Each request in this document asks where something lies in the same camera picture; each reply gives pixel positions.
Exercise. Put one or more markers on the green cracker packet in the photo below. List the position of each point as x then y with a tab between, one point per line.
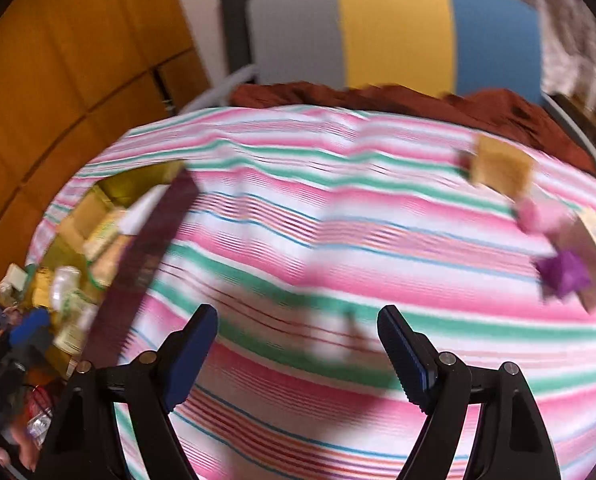
73	320
105	232

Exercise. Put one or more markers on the pink striped tablecloth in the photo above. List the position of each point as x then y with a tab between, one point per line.
328	240

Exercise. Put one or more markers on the brown cloth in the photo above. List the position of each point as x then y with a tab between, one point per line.
403	100

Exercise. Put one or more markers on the pink packet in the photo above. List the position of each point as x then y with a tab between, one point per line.
540	215

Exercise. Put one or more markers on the wooden wardrobe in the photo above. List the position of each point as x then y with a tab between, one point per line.
78	60

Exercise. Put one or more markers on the purple snack packet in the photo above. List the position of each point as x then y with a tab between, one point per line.
563	270

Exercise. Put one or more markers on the beige and purple carton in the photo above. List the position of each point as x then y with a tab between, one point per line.
595	260

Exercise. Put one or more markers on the yellow sponge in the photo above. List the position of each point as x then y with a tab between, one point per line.
85	212
500	167

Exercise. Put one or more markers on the person's left hand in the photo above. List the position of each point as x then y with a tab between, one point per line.
8	455

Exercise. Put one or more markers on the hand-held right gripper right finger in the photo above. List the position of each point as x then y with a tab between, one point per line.
403	355

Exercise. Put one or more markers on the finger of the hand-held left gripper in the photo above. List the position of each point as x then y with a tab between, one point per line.
28	327

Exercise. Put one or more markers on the grey yellow blue chair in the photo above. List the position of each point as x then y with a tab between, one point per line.
393	25

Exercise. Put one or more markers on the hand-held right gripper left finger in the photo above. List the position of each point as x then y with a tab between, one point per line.
190	355

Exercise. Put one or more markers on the clear plastic bag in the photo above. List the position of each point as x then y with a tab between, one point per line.
65	282

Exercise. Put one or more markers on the brown box with gold interior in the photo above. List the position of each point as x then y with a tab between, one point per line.
148	250

